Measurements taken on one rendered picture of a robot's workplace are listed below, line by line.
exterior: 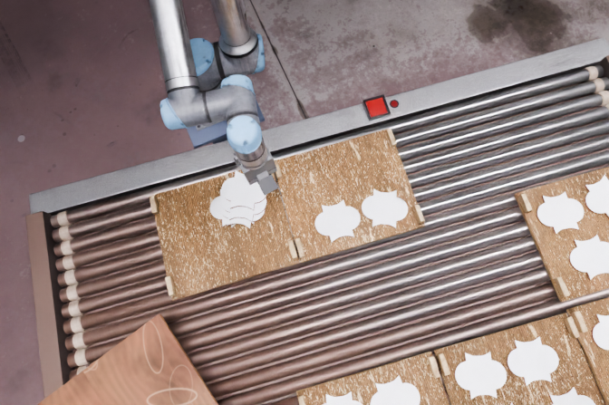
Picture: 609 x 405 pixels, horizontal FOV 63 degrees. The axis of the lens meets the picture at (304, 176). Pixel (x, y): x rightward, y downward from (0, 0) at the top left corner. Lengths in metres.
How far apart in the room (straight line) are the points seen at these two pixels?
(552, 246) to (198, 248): 1.10
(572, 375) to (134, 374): 1.23
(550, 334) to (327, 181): 0.80
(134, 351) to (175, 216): 0.43
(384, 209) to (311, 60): 1.48
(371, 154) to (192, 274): 0.69
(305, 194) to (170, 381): 0.67
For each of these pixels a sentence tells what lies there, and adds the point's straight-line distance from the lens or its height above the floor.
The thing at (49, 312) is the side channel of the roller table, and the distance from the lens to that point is 1.75.
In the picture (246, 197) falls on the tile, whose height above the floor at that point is 1.00.
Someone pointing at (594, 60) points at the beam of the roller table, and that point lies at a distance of 2.06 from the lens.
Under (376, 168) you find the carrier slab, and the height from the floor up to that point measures 0.94.
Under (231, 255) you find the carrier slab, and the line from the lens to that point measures 1.60.
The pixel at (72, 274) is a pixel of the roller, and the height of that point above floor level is 0.92.
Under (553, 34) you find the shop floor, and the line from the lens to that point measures 3.25.
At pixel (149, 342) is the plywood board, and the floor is 1.04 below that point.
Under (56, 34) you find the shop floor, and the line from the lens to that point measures 3.40.
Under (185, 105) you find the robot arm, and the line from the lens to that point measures 1.19.
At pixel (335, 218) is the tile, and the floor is 0.95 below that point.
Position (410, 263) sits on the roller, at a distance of 1.61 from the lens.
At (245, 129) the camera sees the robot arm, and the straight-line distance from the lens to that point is 1.11.
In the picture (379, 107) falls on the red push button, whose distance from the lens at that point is 1.74.
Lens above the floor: 2.49
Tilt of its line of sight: 72 degrees down
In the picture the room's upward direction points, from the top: 7 degrees counter-clockwise
